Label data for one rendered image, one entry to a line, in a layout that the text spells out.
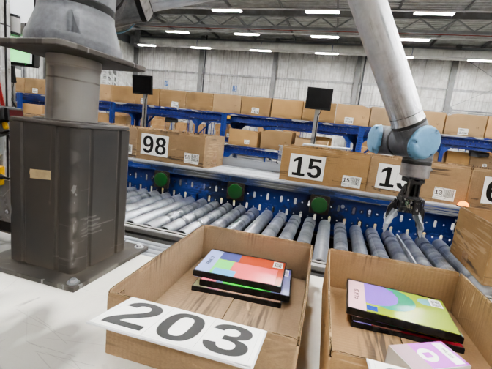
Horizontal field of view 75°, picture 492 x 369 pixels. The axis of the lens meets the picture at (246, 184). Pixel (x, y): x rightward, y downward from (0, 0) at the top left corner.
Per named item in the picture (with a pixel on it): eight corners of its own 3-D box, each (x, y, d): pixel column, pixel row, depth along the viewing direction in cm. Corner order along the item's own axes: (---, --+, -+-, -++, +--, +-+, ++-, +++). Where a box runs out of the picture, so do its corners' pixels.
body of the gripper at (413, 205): (397, 214, 106) (404, 178, 104) (392, 208, 114) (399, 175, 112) (422, 217, 104) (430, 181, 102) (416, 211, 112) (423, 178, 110)
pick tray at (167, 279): (102, 353, 48) (104, 291, 46) (200, 259, 85) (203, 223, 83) (291, 411, 41) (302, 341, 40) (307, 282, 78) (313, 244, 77)
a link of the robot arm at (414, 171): (399, 161, 112) (429, 165, 110) (396, 175, 113) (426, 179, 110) (404, 163, 104) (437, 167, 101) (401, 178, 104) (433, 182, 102)
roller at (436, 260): (467, 312, 85) (454, 297, 85) (418, 248, 134) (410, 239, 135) (485, 302, 83) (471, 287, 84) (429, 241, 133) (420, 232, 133)
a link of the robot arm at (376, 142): (385, 123, 95) (422, 127, 97) (365, 123, 106) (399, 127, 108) (380, 154, 97) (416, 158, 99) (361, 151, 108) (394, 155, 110)
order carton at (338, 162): (277, 181, 151) (282, 144, 149) (286, 174, 179) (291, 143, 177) (364, 193, 142) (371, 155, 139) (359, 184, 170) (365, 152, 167)
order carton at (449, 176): (364, 193, 142) (370, 155, 139) (359, 184, 170) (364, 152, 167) (464, 208, 132) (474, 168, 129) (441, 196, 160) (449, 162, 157)
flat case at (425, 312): (460, 344, 54) (463, 335, 54) (345, 314, 60) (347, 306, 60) (439, 305, 67) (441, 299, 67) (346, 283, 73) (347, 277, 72)
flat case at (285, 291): (288, 303, 64) (290, 296, 64) (198, 285, 67) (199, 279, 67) (291, 274, 77) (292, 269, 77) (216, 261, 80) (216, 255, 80)
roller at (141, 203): (89, 226, 114) (89, 213, 113) (164, 200, 164) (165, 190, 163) (101, 229, 113) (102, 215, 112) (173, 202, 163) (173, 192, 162)
